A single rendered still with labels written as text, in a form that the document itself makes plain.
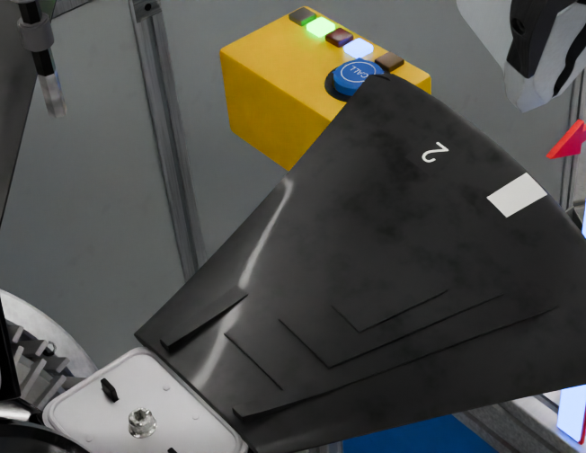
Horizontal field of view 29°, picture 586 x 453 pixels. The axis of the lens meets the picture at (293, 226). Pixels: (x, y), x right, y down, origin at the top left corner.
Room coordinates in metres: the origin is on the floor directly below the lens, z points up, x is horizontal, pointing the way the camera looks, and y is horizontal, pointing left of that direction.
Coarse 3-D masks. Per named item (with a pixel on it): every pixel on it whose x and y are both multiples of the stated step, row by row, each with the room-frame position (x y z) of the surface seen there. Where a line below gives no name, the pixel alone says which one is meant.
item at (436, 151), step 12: (420, 144) 0.50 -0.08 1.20; (432, 144) 0.50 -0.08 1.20; (444, 144) 0.50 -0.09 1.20; (408, 156) 0.49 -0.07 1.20; (420, 156) 0.49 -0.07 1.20; (432, 156) 0.49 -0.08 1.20; (444, 156) 0.49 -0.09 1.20; (456, 156) 0.49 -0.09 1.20; (420, 168) 0.48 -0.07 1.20; (432, 168) 0.48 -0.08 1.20
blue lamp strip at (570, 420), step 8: (584, 216) 0.54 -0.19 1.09; (584, 224) 0.54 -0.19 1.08; (584, 232) 0.54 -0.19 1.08; (568, 392) 0.54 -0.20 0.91; (576, 392) 0.53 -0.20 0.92; (584, 392) 0.53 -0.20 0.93; (568, 400) 0.54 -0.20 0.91; (576, 400) 0.53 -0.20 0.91; (584, 400) 0.53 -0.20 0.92; (560, 408) 0.54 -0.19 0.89; (568, 408) 0.54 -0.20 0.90; (576, 408) 0.53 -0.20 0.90; (560, 416) 0.54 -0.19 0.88; (568, 416) 0.53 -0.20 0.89; (576, 416) 0.53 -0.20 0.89; (560, 424) 0.54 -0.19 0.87; (568, 424) 0.53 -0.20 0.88; (576, 424) 0.53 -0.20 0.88; (568, 432) 0.53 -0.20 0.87; (576, 432) 0.53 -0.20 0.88
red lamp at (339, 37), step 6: (336, 30) 0.82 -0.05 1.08; (342, 30) 0.82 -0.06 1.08; (324, 36) 0.81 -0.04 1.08; (330, 36) 0.81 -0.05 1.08; (336, 36) 0.81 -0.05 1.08; (342, 36) 0.81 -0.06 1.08; (348, 36) 0.81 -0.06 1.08; (330, 42) 0.81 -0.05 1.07; (336, 42) 0.80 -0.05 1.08; (342, 42) 0.80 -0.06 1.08; (348, 42) 0.80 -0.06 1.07
